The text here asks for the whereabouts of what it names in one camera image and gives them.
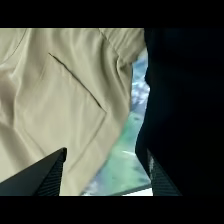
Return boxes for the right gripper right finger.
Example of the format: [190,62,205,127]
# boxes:
[146,148,183,197]

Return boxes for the brown pants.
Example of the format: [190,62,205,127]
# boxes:
[0,28,148,197]

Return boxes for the black garment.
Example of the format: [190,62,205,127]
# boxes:
[134,28,224,197]

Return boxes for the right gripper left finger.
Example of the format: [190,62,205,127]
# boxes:
[0,147,68,197]

